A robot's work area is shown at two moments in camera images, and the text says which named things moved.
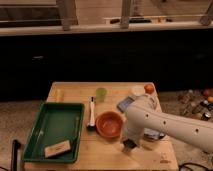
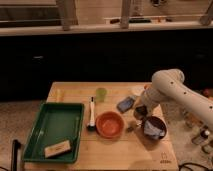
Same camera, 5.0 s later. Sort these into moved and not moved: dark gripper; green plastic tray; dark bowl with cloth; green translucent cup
Moved: dark gripper
Not moved: green plastic tray; green translucent cup; dark bowl with cloth
